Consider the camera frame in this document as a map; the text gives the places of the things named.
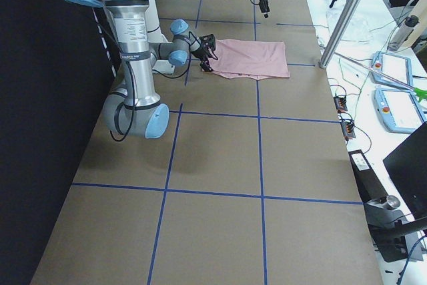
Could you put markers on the pink Snoopy t-shirt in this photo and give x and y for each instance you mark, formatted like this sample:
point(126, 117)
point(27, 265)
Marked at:
point(250, 59)

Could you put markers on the clear plastic bag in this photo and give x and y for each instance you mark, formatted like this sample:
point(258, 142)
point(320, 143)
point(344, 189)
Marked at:
point(358, 29)

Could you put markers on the grey USB hub far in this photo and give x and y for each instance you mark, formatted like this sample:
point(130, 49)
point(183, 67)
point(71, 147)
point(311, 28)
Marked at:
point(340, 103)

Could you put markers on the grey usb hub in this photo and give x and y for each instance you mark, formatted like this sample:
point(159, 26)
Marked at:
point(340, 103)
point(347, 126)

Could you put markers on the grey USB hub near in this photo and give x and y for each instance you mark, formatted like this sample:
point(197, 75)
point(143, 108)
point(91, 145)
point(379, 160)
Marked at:
point(347, 126)

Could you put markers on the clear water bottle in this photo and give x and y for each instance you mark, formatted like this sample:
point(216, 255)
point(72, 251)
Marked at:
point(406, 28)

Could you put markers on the far teach pendant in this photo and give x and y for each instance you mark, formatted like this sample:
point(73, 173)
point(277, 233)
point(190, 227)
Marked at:
point(395, 66)

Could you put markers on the teach pendant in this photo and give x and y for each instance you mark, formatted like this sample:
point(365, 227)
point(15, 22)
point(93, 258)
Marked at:
point(395, 66)
point(398, 110)

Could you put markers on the near teach pendant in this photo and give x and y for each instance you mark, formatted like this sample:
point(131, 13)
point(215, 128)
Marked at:
point(398, 110)

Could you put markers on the metal rod with green clip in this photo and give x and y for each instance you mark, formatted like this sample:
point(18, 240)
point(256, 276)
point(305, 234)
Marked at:
point(420, 93)

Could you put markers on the black power box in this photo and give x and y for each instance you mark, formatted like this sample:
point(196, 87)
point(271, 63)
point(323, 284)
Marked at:
point(369, 186)

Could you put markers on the black monitor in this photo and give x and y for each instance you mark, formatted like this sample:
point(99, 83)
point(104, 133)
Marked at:
point(406, 166)

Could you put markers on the metal cylinder cup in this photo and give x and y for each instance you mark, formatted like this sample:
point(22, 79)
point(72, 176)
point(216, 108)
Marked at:
point(391, 202)

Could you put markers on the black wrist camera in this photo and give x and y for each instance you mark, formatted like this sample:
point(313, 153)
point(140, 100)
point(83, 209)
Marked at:
point(208, 45)

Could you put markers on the aluminium frame post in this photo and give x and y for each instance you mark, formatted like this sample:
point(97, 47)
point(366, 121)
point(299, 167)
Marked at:
point(343, 22)

